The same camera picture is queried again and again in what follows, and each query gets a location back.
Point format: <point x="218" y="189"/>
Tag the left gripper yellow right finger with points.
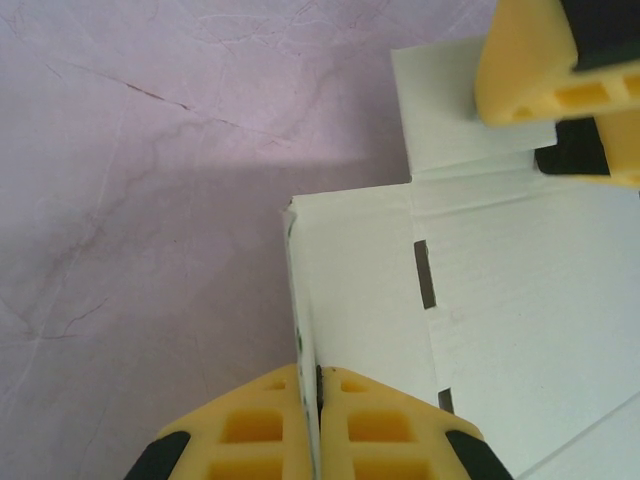
<point x="390" y="430"/>

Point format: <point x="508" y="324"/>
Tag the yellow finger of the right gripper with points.
<point x="625" y="150"/>
<point x="525" y="50"/>

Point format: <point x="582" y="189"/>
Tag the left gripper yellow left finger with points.
<point x="250" y="430"/>

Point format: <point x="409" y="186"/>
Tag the light green paper box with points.
<point x="500" y="300"/>

